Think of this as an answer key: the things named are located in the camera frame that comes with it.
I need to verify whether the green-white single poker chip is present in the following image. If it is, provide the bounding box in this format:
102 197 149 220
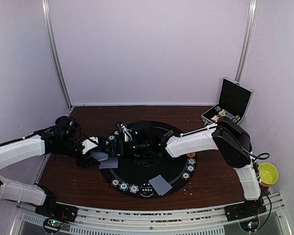
108 135 116 141

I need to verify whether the orange round dealer button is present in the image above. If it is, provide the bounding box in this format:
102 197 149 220
186 153 196 158

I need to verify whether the red-white poker chip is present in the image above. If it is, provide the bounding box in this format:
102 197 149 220
111 179 120 187
182 172 191 180

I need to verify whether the red triangular button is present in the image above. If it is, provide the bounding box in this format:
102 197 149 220
164 131 173 137

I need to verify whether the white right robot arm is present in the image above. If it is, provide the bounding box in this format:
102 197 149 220
101 118 261 216

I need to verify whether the aluminium left corner post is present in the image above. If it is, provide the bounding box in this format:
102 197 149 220
41 0 73 110

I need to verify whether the blue-backed playing card deck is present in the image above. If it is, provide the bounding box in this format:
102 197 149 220
90 151 109 162

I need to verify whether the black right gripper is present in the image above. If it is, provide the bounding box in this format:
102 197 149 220
102 139 150 158

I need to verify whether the yellow-green plastic bowl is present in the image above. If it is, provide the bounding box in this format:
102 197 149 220
258 163 279 186

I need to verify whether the aluminium corner post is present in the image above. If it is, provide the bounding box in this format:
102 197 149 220
41 0 73 110
235 0 258 83

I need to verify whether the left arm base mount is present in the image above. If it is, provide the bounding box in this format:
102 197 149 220
34 203 78 222

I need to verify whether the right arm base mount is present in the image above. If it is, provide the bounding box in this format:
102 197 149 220
224 201 267 222

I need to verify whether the dark blue ceramic mug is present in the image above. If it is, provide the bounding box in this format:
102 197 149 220
55 116 67 125

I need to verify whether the black round poker mat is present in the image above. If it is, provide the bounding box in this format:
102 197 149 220
100 121 197 199

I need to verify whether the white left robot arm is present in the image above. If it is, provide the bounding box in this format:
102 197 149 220
0 116 99 217

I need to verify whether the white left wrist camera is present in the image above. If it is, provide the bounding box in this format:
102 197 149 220
81 137 98 155

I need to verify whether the aluminium front rail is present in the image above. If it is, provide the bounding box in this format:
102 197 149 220
9 192 292 235

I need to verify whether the aluminium poker chip case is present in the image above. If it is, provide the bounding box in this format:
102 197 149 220
201 77 253 126

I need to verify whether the dealt playing card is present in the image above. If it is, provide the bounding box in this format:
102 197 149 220
148 175 172 196
99 158 119 169

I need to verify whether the aluminium right corner post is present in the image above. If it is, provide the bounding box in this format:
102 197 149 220
235 0 258 83

